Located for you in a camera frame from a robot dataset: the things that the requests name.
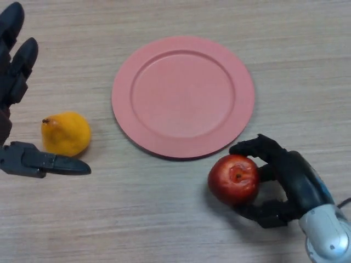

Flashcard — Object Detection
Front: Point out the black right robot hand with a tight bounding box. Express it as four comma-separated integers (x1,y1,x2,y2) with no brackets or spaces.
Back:
229,133,337,230

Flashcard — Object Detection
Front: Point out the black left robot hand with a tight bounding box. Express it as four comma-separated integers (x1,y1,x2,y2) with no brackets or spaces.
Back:
0,2,92,179

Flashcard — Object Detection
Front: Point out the red apple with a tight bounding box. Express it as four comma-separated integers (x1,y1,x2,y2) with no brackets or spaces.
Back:
207,154,261,207

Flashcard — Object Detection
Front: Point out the pink round plate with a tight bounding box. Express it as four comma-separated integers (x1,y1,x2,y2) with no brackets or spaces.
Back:
111,35,256,161

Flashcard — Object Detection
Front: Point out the yellow pear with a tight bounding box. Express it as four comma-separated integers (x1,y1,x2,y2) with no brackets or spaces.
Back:
41,111,92,158

